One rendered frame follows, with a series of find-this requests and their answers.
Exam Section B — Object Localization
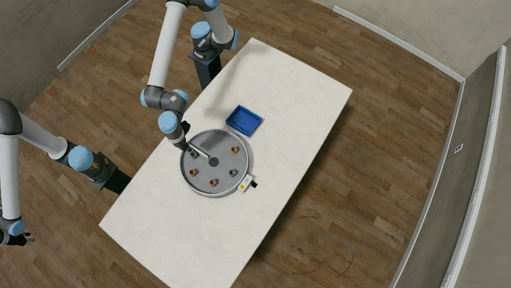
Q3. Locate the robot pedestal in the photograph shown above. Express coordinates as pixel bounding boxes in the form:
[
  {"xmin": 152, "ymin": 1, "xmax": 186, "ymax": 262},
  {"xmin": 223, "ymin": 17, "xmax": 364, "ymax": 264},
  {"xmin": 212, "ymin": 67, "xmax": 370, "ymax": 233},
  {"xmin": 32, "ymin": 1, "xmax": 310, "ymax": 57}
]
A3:
[
  {"xmin": 188, "ymin": 50, "xmax": 223, "ymax": 91},
  {"xmin": 94, "ymin": 159, "xmax": 132, "ymax": 195}
]

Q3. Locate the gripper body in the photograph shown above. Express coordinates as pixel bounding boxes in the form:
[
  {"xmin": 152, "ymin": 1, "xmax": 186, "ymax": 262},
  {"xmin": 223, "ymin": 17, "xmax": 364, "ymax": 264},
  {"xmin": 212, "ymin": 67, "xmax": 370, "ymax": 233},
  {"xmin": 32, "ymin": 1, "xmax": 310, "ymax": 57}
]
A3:
[
  {"xmin": 172, "ymin": 137, "xmax": 191, "ymax": 153},
  {"xmin": 5, "ymin": 234, "xmax": 29, "ymax": 247}
]

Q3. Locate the white control box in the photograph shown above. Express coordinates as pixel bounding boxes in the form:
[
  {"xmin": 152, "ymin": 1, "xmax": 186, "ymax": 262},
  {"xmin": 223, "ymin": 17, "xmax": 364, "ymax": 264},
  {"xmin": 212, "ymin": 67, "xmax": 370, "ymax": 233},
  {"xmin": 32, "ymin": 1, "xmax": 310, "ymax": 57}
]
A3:
[{"xmin": 237, "ymin": 174, "xmax": 259, "ymax": 194}]

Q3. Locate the white table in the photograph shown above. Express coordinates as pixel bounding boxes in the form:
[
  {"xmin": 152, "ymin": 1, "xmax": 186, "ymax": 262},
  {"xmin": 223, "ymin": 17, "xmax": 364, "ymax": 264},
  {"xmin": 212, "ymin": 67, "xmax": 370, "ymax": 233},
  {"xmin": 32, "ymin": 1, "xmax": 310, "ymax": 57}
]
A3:
[{"xmin": 98, "ymin": 37, "xmax": 353, "ymax": 288}]

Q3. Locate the grey turntable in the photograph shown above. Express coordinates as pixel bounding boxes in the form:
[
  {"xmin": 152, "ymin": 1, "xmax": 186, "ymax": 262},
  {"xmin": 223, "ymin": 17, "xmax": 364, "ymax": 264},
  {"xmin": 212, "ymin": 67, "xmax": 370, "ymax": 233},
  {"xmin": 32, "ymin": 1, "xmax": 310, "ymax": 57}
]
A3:
[{"xmin": 179, "ymin": 128, "xmax": 250, "ymax": 199}]

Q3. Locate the blue crate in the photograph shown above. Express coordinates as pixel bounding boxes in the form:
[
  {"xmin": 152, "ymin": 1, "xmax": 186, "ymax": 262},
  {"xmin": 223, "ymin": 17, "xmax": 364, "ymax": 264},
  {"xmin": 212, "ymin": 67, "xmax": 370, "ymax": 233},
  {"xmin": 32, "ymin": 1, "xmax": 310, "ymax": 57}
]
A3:
[{"xmin": 225, "ymin": 104, "xmax": 264, "ymax": 138}]

